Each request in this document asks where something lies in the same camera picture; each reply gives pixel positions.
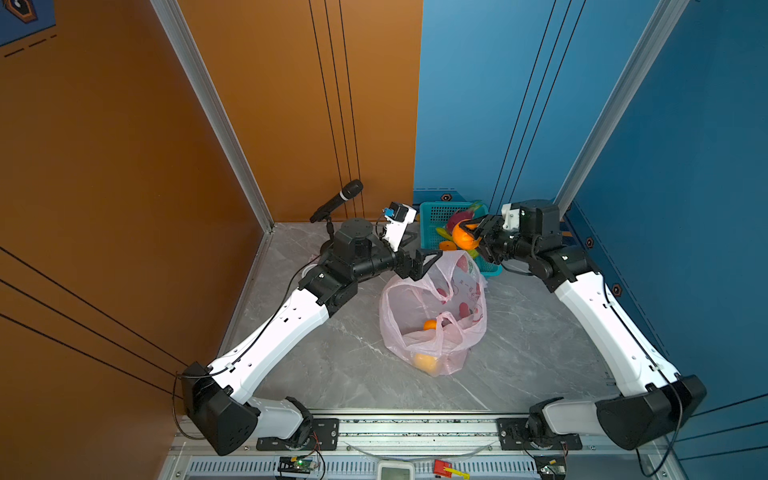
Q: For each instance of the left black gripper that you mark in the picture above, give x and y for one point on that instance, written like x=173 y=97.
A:
x=415 y=270

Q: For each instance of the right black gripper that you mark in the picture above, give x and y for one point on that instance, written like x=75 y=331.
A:
x=488 y=229

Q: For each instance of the pink dragon fruit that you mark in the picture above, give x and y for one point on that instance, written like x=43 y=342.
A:
x=467 y=214

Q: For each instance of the pink plastic bag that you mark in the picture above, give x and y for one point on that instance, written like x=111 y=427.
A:
x=453 y=293

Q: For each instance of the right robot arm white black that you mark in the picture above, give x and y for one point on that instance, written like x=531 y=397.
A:
x=654 y=399

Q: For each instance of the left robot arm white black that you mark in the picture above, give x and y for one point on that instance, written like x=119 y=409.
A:
x=220 y=398

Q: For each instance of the yellow banana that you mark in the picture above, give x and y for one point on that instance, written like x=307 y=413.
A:
x=443 y=233

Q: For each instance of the teal plastic basket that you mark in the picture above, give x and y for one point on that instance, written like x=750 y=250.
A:
x=437 y=220

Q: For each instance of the black microphone on stand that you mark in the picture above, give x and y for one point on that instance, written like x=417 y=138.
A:
x=324 y=212

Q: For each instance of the red yellow button box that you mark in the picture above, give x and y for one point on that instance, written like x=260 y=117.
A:
x=446 y=470

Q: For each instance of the white display device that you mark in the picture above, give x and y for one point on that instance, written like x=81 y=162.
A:
x=395 y=470

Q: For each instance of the green circuit board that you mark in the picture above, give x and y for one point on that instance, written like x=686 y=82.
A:
x=297 y=467

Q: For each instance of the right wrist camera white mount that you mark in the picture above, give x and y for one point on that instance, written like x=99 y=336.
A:
x=511 y=215

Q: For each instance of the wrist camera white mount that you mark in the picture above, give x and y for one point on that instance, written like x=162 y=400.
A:
x=511 y=215
x=398 y=217

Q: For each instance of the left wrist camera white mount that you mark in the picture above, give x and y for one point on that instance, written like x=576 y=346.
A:
x=398 y=217

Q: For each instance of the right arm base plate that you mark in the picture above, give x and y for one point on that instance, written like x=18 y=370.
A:
x=514 y=435

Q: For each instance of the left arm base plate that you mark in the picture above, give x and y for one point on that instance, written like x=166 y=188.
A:
x=323 y=433

